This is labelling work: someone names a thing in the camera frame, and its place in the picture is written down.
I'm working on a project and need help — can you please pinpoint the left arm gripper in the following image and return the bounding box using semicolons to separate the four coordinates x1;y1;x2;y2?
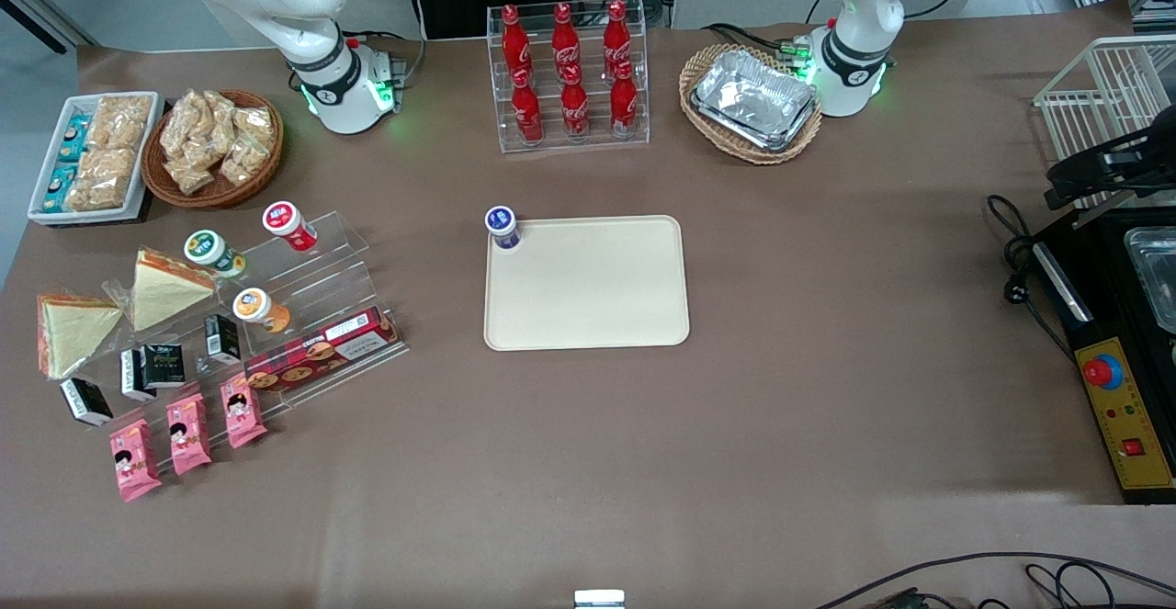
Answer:
1046;127;1176;211

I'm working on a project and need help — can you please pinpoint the triangle sandwich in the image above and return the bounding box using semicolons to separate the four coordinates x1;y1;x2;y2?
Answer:
37;294;123;380
131;246;218;333

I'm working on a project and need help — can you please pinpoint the cream plastic tray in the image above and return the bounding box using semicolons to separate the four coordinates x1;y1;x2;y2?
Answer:
483;215;691;353

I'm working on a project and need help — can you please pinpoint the white rectangular snack tray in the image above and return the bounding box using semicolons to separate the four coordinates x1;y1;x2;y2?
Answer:
28;92;164;226

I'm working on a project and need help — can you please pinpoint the black food warmer appliance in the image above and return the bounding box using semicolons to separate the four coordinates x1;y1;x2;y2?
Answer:
1029;208;1176;506

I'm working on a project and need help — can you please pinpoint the stainless steel pan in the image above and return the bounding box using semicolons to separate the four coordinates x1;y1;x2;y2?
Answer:
1125;227;1176;334

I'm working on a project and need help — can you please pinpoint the yellow control panel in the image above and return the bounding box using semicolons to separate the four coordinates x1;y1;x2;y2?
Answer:
1075;336;1175;491

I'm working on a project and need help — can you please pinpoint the aluminium foil container stack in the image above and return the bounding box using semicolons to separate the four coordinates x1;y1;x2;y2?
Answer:
691;49;819;152

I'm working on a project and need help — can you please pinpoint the light wicker basket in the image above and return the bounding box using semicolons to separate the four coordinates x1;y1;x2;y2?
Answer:
680;44;823;165

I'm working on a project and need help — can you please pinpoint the clear acrylic bottle rack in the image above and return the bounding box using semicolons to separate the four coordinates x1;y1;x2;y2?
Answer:
487;5;650;153

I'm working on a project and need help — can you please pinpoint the red cola bottle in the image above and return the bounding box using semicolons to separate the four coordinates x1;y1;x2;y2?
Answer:
551;3;582;73
560;67;590;140
501;5;534;77
610;62;639;137
604;0;633;68
511;70;545;144

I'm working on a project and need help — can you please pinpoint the blue lid cup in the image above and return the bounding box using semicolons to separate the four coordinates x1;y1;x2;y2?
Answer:
485;206;523;253

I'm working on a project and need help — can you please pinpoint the clear acrylic stepped display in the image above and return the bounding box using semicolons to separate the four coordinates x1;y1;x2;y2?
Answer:
96;211;410;474

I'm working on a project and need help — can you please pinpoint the red cookie box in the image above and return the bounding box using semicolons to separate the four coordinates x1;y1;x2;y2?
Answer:
243;307;402;395

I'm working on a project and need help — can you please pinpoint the red lid cup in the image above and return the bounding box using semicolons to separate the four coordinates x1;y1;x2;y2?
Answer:
263;201;319;253

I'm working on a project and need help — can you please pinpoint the clear puffed snack bag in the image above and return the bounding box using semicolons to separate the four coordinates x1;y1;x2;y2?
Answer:
219;136;269;186
188;88;242;141
159;95;208;162
234;107;277;144
165;157;217;197

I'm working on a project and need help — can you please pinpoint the orange lid cup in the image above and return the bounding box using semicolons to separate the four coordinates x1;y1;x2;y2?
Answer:
232;288;292;334

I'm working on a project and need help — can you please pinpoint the dark brown wicker basket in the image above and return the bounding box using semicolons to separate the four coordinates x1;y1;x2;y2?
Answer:
142;88;285;210

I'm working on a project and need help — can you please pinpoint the pink snack packet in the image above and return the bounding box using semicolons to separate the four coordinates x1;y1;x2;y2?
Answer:
109;419;163;502
220;378;268;449
166;393;213;476

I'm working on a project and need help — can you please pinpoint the small black carton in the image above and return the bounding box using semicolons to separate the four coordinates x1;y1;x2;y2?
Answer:
119;348;157;402
140;344;187;388
60;377;114;427
204;313;242;360

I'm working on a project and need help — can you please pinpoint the green lid cup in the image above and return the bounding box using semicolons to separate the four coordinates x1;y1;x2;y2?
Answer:
184;229;247;279

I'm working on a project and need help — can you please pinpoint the brown brittle snack bag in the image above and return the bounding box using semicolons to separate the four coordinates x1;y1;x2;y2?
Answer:
66;148;139;212
87;95;153;151

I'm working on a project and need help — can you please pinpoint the teal snack packet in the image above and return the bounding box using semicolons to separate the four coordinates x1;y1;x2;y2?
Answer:
44;164;79;213
57;116;91;162

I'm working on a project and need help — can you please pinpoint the black power cable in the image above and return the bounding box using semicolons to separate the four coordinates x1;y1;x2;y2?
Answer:
988;194;1078;362

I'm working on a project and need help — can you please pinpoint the silver metal handle bar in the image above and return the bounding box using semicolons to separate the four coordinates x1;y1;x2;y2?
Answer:
1034;242;1094;323

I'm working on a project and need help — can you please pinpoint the white wire rack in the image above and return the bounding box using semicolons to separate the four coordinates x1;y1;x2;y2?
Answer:
1034;35;1176;210

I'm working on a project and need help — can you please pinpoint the red knob on blue ring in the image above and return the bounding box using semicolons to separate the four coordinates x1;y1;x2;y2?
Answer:
1082;352;1125;389

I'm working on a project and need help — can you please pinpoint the long black floor cable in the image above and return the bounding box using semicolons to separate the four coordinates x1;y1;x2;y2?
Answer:
813;551;1176;609

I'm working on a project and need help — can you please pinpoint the coiled black cable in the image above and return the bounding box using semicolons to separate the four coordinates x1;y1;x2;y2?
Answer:
1024;561;1117;609

